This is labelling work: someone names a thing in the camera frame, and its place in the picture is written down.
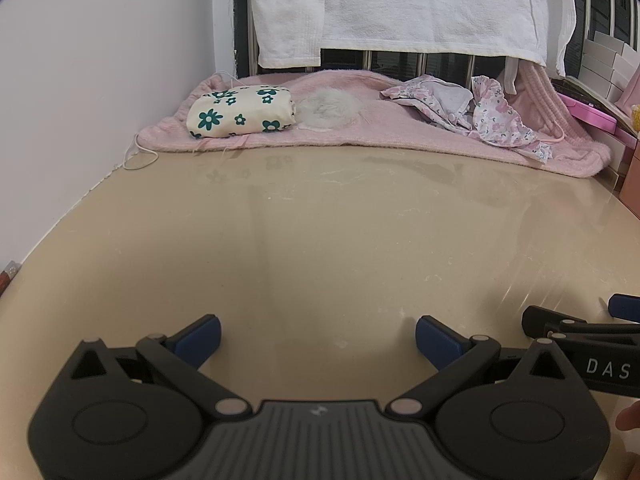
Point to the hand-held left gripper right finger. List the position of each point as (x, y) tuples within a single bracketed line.
[(436, 342)]

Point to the brown box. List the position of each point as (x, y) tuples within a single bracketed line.
[(632, 182)]

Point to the white towel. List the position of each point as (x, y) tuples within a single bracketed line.
[(425, 5)]

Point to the metal window grille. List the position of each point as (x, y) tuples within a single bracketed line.
[(400, 62)]

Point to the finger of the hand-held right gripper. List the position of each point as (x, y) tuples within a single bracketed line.
[(542, 320), (625, 306)]

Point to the pink floral garment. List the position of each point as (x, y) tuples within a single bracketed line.
[(490, 115)]

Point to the cream cloth with green flowers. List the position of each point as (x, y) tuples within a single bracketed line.
[(235, 112)]

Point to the red object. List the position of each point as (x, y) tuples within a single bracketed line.
[(7, 276)]

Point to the grey fluffy pom-pom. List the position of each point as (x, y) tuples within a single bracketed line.
[(327, 107)]

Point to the yellow object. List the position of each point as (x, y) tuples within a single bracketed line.
[(636, 117)]

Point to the pink fleece blanket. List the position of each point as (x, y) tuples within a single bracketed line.
[(380, 127)]

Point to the stack of white boxes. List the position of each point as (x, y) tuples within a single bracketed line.
[(607, 67)]

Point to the person's right hand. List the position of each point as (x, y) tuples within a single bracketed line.
[(631, 419)]

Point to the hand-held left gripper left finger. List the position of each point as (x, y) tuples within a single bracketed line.
[(200, 341)]

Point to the pink plastic case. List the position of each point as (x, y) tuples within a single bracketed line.
[(590, 112)]

